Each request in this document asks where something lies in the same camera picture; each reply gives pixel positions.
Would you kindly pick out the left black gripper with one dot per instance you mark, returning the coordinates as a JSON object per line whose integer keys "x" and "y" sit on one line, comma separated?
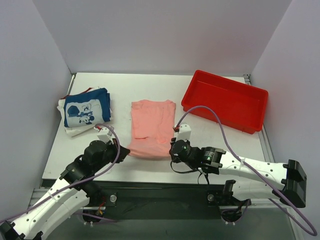
{"x": 121, "y": 152}

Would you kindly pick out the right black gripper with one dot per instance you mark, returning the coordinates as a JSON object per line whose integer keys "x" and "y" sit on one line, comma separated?
{"x": 172, "y": 153}

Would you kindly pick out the pink t shirt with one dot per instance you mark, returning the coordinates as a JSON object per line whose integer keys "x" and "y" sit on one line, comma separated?
{"x": 151, "y": 128}

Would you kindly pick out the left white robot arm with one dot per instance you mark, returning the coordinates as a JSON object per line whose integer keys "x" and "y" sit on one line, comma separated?
{"x": 73, "y": 190}

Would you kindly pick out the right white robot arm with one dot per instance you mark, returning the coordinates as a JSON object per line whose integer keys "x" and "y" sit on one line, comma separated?
{"x": 250, "y": 179}

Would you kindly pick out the folded white t shirt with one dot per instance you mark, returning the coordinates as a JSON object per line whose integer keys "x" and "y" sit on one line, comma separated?
{"x": 72, "y": 130}

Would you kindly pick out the folded blue printed t shirt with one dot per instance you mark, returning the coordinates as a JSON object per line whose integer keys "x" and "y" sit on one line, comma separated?
{"x": 85, "y": 110}

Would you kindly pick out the red plastic bin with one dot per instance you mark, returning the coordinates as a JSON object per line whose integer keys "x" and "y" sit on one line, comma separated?
{"x": 238, "y": 105}

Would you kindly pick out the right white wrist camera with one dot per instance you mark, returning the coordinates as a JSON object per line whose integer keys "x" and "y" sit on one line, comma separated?
{"x": 182, "y": 131}

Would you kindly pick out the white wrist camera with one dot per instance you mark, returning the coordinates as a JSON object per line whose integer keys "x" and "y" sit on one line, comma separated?
{"x": 104, "y": 134}
{"x": 182, "y": 131}

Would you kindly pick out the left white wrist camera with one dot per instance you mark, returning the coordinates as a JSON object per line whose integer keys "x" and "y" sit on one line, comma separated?
{"x": 104, "y": 134}

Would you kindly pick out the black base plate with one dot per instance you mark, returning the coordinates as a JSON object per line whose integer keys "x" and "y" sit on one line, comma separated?
{"x": 120, "y": 201}

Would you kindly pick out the right aluminium frame rail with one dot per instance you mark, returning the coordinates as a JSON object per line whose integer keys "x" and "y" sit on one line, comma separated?
{"x": 265, "y": 144}

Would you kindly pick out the aluminium frame rail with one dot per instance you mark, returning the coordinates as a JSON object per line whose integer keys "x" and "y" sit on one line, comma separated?
{"x": 265, "y": 144}
{"x": 37, "y": 194}

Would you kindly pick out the front aluminium frame rail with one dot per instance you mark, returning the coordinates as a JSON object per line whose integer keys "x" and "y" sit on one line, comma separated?
{"x": 37, "y": 194}

